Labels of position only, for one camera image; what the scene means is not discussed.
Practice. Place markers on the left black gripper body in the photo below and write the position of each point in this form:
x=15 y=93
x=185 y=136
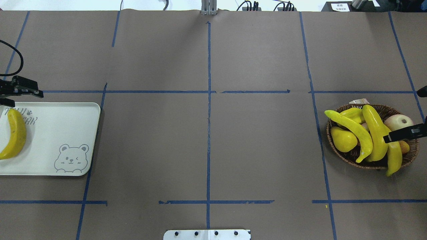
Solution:
x=17 y=87

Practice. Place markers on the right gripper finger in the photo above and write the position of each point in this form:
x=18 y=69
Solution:
x=407 y=133
x=422 y=92

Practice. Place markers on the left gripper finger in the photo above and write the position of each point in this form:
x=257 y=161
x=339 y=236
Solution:
x=24 y=86
x=7 y=102

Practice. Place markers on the dark yellow banana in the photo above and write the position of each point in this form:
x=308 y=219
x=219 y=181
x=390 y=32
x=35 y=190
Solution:
x=18 y=135

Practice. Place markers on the bright yellow banana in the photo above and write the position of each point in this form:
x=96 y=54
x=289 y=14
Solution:
x=377 y=131

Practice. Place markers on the greenish yellow long banana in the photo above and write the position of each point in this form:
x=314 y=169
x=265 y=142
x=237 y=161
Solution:
x=364 y=137

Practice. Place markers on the paper tag on basket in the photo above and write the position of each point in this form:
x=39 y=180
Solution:
x=360 y=101

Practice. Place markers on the orange mango fruit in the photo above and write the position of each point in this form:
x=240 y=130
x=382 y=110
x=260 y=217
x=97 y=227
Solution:
x=404 y=146

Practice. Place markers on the pink white apple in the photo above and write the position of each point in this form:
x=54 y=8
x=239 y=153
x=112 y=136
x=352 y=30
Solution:
x=398 y=121

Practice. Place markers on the yellow drooping banana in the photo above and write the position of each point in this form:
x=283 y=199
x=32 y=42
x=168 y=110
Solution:
x=394 y=158

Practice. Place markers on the cream bear tray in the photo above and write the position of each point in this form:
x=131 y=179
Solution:
x=60 y=139

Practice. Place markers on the short yellow back banana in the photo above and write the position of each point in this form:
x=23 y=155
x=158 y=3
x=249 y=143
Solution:
x=355 y=114

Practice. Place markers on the yellow pear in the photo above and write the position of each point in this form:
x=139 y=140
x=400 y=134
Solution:
x=343 y=140

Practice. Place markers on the black box with label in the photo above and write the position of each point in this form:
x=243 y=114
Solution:
x=344 y=6

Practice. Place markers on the black power strip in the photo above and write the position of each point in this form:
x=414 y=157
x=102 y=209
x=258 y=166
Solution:
x=281 y=7

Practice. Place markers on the aluminium frame post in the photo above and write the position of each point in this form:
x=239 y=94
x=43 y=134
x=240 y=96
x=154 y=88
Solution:
x=209 y=7

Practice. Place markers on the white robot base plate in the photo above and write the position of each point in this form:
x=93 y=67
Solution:
x=206 y=234

